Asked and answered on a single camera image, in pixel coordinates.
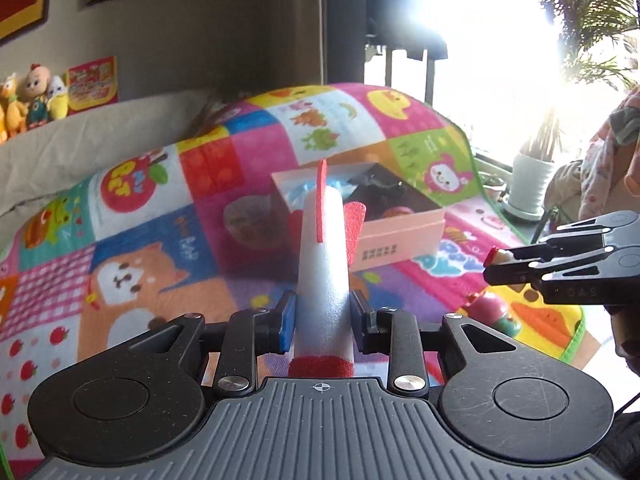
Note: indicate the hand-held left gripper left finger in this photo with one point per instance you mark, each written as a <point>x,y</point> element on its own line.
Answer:
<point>287,320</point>

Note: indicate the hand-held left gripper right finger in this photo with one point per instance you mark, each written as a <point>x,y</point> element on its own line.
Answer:
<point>356,320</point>

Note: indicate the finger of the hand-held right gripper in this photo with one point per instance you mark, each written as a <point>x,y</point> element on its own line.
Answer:
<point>580,245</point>
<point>500,275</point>

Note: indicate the pink plastic toy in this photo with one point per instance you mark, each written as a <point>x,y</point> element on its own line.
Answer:
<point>487,310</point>

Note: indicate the small mint green toy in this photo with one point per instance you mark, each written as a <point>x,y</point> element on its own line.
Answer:
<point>512,327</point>

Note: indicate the white and red foam rocket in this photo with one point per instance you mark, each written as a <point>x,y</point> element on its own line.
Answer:
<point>320,270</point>

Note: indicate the pink cardboard box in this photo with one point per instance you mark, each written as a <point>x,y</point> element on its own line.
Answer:
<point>395,245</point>

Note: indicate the blue and white wipes packet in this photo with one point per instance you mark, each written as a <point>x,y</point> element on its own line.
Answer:
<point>300,191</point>

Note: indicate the floral cloth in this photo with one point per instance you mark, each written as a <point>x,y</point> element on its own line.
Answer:
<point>600,175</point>

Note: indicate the white plant pot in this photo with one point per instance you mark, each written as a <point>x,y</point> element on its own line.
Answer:
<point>530,185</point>

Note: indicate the small pink plastic piece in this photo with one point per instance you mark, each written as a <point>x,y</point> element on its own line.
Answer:
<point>398,211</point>

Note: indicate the black plush toy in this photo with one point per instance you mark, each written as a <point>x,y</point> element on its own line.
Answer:
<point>385,187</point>

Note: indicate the colourful cartoon play mat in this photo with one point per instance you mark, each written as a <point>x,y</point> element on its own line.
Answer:
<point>150,210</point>

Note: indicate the green palm plant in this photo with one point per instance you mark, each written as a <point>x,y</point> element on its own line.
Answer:
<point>585,0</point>

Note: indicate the beige sofa cover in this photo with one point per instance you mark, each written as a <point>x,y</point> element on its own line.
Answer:
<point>75,145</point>

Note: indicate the grey curtain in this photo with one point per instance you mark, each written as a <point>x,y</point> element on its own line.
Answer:
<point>342,20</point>

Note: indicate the red toy packaging box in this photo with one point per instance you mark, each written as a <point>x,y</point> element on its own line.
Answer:
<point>92,84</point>

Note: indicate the banana plush toy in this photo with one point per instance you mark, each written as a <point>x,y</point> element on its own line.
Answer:
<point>57,97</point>

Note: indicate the baby doll plush toy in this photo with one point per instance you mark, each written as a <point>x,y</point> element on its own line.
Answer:
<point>36,95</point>

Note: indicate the orange bird plush toy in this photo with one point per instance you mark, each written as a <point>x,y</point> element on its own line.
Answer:
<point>12,110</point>

